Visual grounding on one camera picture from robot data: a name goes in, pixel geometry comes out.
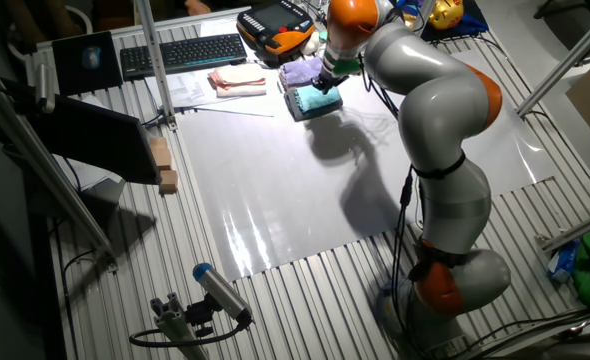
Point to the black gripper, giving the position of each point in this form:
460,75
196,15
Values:
331,82

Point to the teal microfibre cloth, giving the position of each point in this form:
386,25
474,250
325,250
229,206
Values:
315,100

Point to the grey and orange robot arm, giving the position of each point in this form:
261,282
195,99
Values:
440,115

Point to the purple folded cloth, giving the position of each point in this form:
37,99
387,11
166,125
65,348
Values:
300,72

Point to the grey folded cloth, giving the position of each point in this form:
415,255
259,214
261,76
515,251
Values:
315,116

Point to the pink folded cloth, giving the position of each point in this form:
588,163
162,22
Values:
240,92
237,74

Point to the blue cloth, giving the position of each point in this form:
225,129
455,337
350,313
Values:
475,25

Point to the bystander hand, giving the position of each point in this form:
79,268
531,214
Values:
198,7

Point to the white egg-shaped object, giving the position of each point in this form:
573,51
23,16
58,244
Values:
310,44

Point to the black and orange teach pendant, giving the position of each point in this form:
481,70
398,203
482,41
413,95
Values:
275,25

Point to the gold foil bag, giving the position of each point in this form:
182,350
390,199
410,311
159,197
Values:
409,21

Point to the glossy white table sheet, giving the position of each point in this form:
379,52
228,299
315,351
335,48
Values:
255,200

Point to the white printed paper sheet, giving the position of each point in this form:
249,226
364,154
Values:
185,90

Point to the golden piggy bank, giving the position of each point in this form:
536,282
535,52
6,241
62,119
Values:
445,15

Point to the black computer keyboard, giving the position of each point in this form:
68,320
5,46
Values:
185,55

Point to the wooden block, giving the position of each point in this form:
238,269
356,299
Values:
161,155
169,181

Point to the black monitor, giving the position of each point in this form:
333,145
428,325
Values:
100,140

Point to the grey computer mouse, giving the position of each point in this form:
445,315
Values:
91,57

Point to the black mouse pad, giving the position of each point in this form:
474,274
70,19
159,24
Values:
70,77

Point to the blue tissue pack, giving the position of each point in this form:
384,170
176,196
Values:
564,260

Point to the green printed wrist mount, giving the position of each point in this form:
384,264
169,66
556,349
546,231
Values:
346,66

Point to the aluminium frame post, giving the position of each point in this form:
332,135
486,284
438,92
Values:
426,10
155,60

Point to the silver camera with blue cap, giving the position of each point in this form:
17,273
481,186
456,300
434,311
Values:
222,292

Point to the aluminium frame bar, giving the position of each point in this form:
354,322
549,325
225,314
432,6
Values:
580,227
570,60

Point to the black camera bracket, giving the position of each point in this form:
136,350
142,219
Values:
200,312

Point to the silver bar-shaped camera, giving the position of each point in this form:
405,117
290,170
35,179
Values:
45,87

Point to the aluminium extrusion camera stand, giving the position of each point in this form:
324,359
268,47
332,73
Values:
175,325

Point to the slanted aluminium frame beam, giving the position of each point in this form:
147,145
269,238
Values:
50,175

